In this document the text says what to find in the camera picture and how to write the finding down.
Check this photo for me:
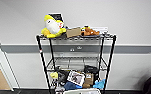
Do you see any long grey wall band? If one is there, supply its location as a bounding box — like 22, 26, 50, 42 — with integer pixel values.
0, 44, 151, 55

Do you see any white flat box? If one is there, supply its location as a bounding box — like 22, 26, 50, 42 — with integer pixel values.
91, 26, 109, 35

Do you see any light blue soft item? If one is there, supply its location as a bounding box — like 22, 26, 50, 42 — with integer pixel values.
92, 78, 106, 90

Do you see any black printed bag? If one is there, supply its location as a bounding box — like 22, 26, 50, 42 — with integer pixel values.
48, 12, 64, 24

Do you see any small brown box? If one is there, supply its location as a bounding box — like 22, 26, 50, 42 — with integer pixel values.
82, 72, 95, 89

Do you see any blue cloth cap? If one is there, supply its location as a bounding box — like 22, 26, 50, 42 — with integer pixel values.
63, 81, 83, 92

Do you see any small grey wall socket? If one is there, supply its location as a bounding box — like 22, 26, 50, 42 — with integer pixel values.
69, 47, 75, 52
76, 45, 83, 51

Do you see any yellow white plush duck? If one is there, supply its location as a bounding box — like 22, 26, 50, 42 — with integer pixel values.
40, 14, 67, 39

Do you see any small yellow packet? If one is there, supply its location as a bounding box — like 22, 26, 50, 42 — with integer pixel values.
49, 71, 59, 80

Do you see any black wire shelf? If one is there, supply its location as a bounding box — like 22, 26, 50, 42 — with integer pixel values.
35, 33, 118, 94

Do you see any black toy bundle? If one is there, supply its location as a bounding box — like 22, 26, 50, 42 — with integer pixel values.
57, 69, 70, 83

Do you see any brown cardboard box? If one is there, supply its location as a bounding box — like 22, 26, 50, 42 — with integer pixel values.
65, 26, 82, 38

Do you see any black pouch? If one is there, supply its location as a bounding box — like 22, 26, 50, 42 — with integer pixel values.
84, 65, 99, 75

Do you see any orange brown plush toy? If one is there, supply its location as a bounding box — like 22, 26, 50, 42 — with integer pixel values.
80, 25, 101, 37

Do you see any white picture box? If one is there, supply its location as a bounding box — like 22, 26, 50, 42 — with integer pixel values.
66, 70, 86, 86

